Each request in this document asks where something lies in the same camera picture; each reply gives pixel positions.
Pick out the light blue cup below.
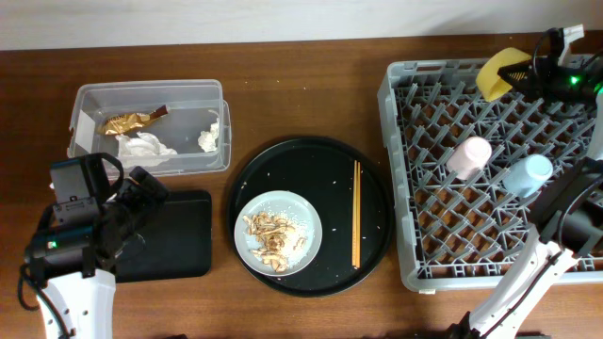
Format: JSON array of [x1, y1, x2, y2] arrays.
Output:
[[502, 154, 553, 198]]

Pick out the small white tissue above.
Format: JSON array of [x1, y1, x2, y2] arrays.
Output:
[[198, 119, 220, 153]]

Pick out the left wooden chopstick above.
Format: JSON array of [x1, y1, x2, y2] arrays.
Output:
[[351, 160, 358, 268]]

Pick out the gold snack wrapper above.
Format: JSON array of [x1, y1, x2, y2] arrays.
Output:
[[97, 105, 169, 136]]

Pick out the round black tray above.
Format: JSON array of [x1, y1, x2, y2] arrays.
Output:
[[226, 137, 395, 298]]

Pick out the wooden chopstick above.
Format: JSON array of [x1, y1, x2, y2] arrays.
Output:
[[356, 161, 361, 268], [351, 160, 358, 268]]

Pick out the grey dishwasher rack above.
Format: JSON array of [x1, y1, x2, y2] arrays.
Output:
[[378, 59, 595, 294]]

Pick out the pink cup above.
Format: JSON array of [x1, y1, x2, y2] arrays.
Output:
[[446, 137, 492, 180]]

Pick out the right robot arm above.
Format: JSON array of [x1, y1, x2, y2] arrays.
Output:
[[445, 25, 602, 338]]

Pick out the clear plastic bin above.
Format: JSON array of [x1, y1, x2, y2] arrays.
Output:
[[67, 79, 232, 177]]

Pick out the grey plate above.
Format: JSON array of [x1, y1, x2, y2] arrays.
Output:
[[234, 190, 322, 278]]

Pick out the right wooden chopstick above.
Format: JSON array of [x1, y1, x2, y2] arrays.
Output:
[[356, 161, 361, 268]]

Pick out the food scraps on plate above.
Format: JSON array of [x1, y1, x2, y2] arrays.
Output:
[[242, 211, 309, 273]]

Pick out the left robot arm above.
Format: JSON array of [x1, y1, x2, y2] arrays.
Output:
[[18, 153, 169, 338]]

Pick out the large white tissue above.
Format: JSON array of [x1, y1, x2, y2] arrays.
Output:
[[115, 132, 177, 157]]

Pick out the black rectangular tray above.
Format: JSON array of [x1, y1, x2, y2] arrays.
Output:
[[116, 190, 212, 283]]

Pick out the yellow bowl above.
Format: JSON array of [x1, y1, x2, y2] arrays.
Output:
[[476, 47, 530, 102]]

